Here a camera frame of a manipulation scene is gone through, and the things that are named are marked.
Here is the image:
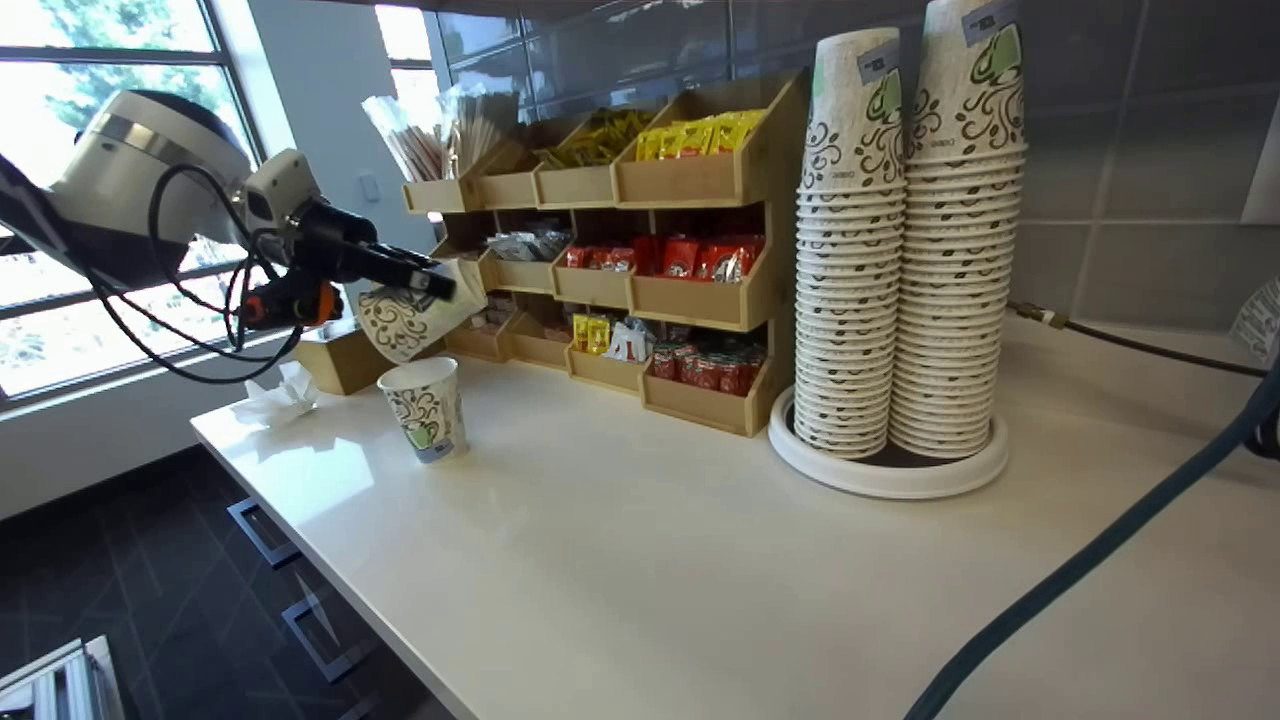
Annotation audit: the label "grey drawer handle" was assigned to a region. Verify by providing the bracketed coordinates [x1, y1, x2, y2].
[275, 584, 379, 690]
[224, 491, 303, 578]

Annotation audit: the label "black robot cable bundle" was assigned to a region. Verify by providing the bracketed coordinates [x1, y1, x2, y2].
[77, 157, 354, 392]

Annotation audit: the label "thin black wall cable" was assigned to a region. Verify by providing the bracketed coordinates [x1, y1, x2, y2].
[1009, 302, 1274, 382]

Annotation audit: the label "shorter paper cup stack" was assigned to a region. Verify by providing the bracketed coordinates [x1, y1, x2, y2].
[794, 25, 912, 463]

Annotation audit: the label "white stick sachets pile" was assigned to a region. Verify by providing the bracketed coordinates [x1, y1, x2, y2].
[483, 225, 576, 266]

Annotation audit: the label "white round tray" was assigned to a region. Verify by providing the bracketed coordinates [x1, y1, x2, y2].
[766, 385, 1018, 506]

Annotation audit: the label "low wooden packet box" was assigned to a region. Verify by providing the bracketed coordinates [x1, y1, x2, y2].
[289, 326, 397, 399]

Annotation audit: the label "orange cable connector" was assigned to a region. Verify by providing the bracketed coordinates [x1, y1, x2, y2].
[239, 281, 348, 331]

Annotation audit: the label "plastic wrapped straws and napkins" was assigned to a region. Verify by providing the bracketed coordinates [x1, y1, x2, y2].
[359, 86, 528, 185]

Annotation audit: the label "white metal frame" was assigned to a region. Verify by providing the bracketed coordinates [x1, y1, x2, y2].
[0, 637, 128, 720]

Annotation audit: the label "white patterned paper cup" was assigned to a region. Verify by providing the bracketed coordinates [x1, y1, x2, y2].
[354, 258, 492, 368]
[374, 352, 467, 463]

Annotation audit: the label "crinkled clear plastic bag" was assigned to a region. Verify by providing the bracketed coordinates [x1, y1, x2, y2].
[1228, 278, 1280, 368]

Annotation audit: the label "crumpled white tissue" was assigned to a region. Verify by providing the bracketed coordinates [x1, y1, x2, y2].
[236, 359, 323, 433]

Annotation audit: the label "wooden condiment rack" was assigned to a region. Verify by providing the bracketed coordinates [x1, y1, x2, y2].
[402, 72, 812, 442]

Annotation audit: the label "thick dark teal cable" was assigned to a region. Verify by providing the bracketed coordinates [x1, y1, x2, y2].
[899, 376, 1280, 720]

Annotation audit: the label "tall paper cup stack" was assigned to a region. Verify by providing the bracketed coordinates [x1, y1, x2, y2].
[887, 0, 1031, 463]

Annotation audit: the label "yellow sweetener packets pile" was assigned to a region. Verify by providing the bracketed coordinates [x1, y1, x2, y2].
[552, 107, 658, 173]
[633, 107, 772, 169]

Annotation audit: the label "dark red sachets pile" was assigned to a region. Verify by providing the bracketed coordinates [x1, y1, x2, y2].
[650, 335, 770, 399]

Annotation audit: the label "yellow and white tea bags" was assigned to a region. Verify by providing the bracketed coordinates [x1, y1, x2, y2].
[576, 312, 660, 368]

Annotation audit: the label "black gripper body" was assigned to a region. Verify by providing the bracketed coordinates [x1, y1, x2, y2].
[283, 198, 406, 293]

